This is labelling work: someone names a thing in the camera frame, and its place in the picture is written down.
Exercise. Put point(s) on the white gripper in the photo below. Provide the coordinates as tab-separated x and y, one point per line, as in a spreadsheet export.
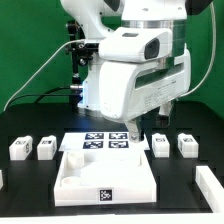
128	90

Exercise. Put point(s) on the white square tabletop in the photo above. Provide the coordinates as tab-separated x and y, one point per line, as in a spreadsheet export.
99	177

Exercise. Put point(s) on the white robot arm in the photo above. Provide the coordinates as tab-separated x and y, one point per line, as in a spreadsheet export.
100	18

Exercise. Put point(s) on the white fiducial marker sheet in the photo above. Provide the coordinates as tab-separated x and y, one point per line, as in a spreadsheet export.
100	140

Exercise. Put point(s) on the white obstacle bar right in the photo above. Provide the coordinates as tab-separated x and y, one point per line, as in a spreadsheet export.
211	188

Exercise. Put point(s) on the white block left edge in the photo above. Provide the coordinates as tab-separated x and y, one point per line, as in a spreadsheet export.
1	180

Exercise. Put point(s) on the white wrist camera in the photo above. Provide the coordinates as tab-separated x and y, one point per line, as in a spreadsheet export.
136	44

